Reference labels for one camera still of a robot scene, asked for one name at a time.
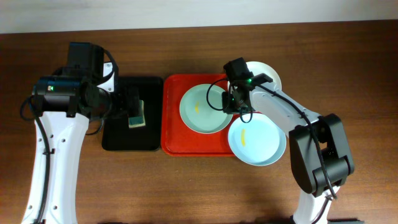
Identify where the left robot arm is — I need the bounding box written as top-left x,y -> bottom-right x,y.
22,42 -> 146,223

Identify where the red plastic tray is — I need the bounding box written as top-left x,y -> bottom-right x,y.
161,73 -> 234,157

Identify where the pale green plate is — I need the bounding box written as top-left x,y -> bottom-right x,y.
179,84 -> 233,134

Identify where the white plate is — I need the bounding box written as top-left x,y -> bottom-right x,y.
223,58 -> 282,95

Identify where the light blue plate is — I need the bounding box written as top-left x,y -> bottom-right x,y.
228,113 -> 287,166

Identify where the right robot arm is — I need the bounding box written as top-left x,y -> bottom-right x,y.
222,58 -> 354,223

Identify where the black plastic tray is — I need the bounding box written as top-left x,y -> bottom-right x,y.
102,77 -> 164,151

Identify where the green and yellow sponge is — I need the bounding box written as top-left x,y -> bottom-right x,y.
128,100 -> 146,129

